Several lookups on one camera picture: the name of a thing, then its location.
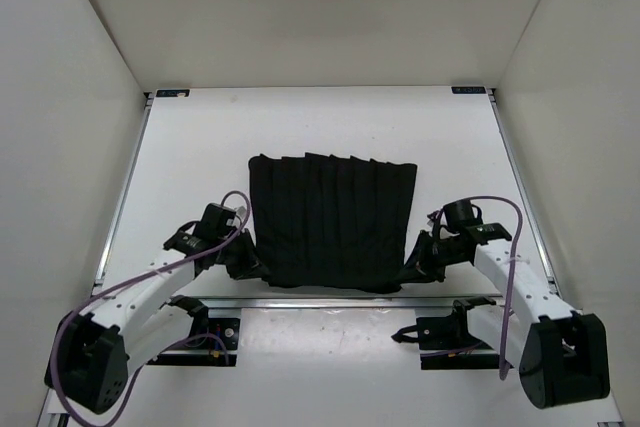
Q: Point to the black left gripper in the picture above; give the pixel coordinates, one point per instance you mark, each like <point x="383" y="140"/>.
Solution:
<point x="249" y="264"/>

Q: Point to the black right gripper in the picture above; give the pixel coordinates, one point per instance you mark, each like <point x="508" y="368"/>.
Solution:
<point x="420" y="265"/>

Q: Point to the black pleated skirt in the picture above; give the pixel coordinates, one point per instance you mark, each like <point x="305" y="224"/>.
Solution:
<point x="328" y="221"/>

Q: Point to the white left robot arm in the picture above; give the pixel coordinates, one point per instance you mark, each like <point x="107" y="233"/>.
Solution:
<point x="100" y="348"/>

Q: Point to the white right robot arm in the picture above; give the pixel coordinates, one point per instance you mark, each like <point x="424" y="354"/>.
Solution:
<point x="559" y="353"/>

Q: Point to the right corner label sticker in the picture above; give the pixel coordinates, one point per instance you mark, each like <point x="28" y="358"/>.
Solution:
<point x="468" y="90"/>

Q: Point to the corner label sticker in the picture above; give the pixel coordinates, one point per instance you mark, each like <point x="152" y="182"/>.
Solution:
<point x="172" y="93"/>
<point x="468" y="90"/>

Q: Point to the left corner label sticker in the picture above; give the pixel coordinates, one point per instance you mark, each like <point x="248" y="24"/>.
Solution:
<point x="172" y="93"/>

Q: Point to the aluminium front table rail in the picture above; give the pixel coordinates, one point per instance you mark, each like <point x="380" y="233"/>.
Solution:
<point x="328" y="303"/>

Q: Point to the aluminium table rail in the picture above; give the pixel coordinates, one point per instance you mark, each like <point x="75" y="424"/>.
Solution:
<point x="328" y="303"/>
<point x="115" y="220"/>

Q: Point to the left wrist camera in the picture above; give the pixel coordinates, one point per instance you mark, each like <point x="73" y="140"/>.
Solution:
<point x="217" y="222"/>

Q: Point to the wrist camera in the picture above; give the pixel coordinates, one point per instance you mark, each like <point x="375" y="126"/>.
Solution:
<point x="217" y="222"/>
<point x="461" y="214"/>

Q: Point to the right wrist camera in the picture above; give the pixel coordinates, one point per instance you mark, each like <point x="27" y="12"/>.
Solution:
<point x="461" y="214"/>

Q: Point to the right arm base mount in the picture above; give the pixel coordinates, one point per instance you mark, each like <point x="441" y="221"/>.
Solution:
<point x="445" y="342"/>

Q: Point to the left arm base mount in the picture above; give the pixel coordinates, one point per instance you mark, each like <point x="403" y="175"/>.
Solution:
<point x="212" y="340"/>

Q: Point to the aluminium left table rail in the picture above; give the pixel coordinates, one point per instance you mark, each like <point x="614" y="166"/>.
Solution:
<point x="115" y="220"/>

